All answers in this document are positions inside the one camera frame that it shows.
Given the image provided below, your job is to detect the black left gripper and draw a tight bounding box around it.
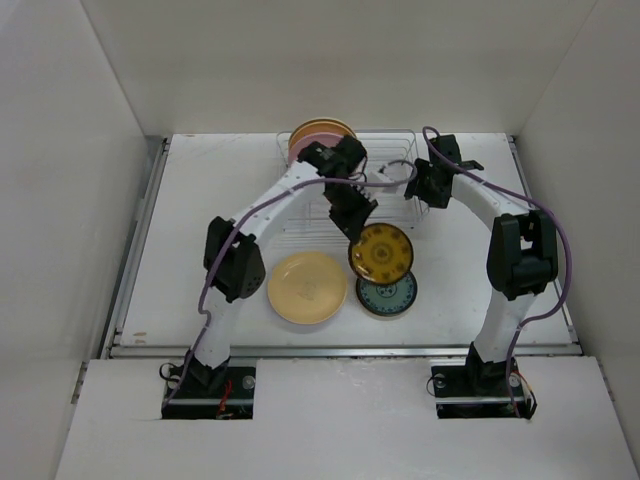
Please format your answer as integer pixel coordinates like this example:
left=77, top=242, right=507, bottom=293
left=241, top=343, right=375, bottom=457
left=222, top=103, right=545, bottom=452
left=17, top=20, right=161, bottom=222
left=322, top=180, right=376, bottom=244

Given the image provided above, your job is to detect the white wire dish rack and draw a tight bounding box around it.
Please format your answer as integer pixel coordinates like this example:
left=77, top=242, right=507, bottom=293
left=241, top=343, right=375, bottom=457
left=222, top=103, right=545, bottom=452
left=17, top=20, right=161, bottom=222
left=279, top=128, right=429, bottom=247

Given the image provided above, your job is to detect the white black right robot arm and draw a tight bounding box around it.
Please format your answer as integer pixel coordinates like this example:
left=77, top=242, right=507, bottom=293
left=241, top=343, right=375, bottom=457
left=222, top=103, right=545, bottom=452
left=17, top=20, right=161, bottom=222
left=405, top=127, right=558, bottom=394

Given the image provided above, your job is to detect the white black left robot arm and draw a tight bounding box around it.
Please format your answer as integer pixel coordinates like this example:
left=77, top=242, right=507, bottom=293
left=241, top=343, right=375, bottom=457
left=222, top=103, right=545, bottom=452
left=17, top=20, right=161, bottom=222
left=185, top=135, right=373, bottom=397

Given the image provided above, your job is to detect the brown yellow patterned plate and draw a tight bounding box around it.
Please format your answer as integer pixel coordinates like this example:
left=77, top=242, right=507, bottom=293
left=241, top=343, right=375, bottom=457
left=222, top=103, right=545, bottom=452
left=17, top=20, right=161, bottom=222
left=348, top=223, right=414, bottom=286

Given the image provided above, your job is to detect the aluminium table frame rail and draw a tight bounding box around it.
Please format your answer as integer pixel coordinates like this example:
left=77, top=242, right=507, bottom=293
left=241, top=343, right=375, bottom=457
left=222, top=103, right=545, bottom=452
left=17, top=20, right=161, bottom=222
left=99, top=133, right=585, bottom=359

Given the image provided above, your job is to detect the yellow plastic plate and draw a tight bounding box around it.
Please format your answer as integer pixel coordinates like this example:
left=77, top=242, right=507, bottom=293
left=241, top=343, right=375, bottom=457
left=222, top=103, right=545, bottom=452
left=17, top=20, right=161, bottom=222
left=267, top=251, right=348, bottom=326

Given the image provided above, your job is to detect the beige plastic plate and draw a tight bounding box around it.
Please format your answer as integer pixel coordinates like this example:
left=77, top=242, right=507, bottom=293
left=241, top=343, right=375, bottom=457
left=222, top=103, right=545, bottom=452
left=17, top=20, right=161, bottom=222
left=288, top=117, right=356, bottom=148

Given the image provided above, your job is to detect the pink plastic plate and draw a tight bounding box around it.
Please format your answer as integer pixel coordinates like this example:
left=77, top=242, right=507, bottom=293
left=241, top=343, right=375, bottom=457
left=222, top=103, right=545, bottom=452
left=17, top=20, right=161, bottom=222
left=287, top=132, right=343, bottom=166

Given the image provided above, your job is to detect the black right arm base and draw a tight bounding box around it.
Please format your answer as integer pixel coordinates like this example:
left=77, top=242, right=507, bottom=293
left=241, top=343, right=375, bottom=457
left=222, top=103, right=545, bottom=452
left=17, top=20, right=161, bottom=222
left=428, top=362, right=538, bottom=420

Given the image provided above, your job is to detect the teal patterned plate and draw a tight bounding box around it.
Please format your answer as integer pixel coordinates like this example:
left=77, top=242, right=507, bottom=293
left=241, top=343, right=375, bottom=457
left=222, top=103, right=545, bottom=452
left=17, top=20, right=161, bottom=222
left=355, top=272, right=418, bottom=317

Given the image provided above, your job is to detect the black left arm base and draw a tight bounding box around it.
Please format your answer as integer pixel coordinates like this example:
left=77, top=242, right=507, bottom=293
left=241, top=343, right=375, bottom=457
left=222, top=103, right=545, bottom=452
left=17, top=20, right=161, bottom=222
left=159, top=362, right=257, bottom=420

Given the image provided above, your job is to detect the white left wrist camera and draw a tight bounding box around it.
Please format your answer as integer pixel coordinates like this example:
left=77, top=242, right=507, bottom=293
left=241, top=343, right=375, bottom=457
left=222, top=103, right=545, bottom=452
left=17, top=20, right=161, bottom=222
left=367, top=167, right=399, bottom=195

